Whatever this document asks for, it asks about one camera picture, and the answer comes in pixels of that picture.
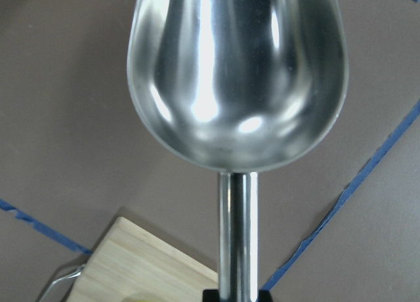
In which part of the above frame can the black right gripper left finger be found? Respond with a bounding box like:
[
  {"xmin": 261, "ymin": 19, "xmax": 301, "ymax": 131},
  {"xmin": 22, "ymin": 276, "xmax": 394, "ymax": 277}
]
[{"xmin": 202, "ymin": 289, "xmax": 220, "ymax": 302}]

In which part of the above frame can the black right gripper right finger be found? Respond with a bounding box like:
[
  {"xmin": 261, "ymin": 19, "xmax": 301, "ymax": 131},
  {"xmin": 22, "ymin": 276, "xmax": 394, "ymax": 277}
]
[{"xmin": 258, "ymin": 290, "xmax": 274, "ymax": 302}]

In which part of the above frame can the wooden cutting board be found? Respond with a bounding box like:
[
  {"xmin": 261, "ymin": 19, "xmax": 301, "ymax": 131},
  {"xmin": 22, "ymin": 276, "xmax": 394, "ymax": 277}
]
[{"xmin": 38, "ymin": 216, "xmax": 220, "ymax": 302}]

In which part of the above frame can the steel ice scoop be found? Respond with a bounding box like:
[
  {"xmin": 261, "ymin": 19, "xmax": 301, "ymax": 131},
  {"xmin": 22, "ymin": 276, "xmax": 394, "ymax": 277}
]
[{"xmin": 127, "ymin": 0, "xmax": 348, "ymax": 301}]

